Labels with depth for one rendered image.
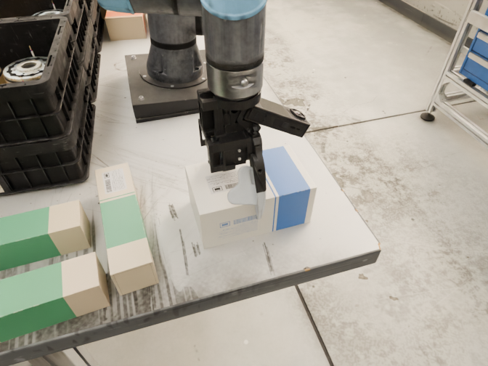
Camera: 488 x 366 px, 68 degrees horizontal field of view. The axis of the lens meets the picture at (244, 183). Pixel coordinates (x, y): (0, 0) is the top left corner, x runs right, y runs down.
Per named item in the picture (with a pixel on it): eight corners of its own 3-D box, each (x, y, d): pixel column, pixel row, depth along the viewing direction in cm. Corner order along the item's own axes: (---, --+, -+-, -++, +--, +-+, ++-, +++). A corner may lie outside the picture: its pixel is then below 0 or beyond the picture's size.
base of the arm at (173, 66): (197, 55, 105) (195, 20, 98) (210, 81, 95) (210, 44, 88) (144, 60, 101) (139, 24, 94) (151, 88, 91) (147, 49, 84)
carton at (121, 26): (114, 23, 135) (108, 1, 129) (147, 21, 136) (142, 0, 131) (110, 41, 123) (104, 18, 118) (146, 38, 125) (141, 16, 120)
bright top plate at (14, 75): (59, 56, 80) (57, 54, 80) (53, 78, 73) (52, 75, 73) (9, 62, 78) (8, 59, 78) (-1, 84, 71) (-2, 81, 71)
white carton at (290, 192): (285, 179, 75) (289, 144, 68) (310, 221, 66) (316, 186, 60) (189, 200, 70) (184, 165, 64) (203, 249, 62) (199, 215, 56)
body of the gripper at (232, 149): (200, 147, 59) (193, 80, 51) (250, 137, 61) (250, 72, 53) (211, 178, 54) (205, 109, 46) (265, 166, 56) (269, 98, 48)
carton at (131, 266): (159, 282, 57) (152, 261, 53) (120, 295, 56) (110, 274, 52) (133, 184, 73) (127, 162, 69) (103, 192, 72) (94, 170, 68)
